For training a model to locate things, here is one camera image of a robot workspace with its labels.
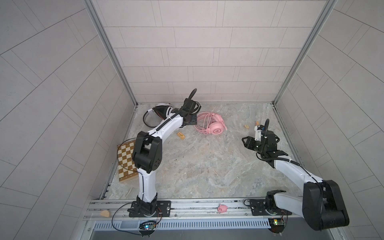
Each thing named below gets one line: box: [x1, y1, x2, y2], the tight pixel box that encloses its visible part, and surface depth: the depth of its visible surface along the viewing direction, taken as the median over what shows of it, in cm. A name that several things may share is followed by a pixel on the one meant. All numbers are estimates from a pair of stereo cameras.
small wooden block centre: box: [177, 131, 186, 140], surface depth 98 cm
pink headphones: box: [193, 111, 228, 135], surface depth 98 cm
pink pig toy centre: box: [217, 203, 228, 213], surface depth 72 cm
